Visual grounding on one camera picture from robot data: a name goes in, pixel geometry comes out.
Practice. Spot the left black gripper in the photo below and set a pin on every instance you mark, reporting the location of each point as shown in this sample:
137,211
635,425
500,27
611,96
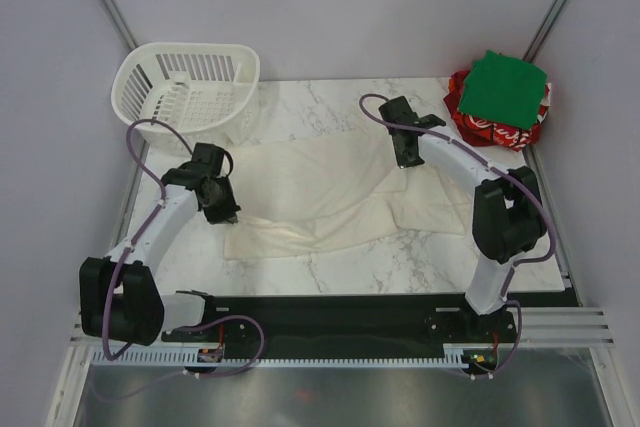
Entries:
226,215

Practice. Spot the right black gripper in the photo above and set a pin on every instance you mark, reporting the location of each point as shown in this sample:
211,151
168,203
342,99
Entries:
405,161

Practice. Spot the cream white t shirt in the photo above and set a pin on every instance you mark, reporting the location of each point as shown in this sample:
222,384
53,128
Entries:
334,192

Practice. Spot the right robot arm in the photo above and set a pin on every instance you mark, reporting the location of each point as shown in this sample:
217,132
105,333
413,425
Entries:
509,225

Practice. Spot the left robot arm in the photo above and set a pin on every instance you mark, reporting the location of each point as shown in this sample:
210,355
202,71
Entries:
119,298

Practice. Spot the folded red printed t shirt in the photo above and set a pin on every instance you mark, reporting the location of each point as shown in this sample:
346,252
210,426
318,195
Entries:
482,133

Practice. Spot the folded green t shirt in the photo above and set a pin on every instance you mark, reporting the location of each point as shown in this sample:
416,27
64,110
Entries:
504,90

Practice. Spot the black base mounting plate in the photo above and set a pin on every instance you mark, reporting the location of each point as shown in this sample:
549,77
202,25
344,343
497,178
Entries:
348,326

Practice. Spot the white plastic laundry basket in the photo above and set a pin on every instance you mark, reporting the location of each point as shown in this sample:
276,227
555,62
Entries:
207,92

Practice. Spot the left aluminium table rail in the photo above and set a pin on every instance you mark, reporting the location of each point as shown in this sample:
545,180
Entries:
127,204

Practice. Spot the right aluminium frame post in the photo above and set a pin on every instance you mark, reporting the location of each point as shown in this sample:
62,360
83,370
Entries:
543,32

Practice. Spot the white slotted cable duct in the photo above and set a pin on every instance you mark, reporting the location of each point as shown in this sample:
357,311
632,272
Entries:
198,358

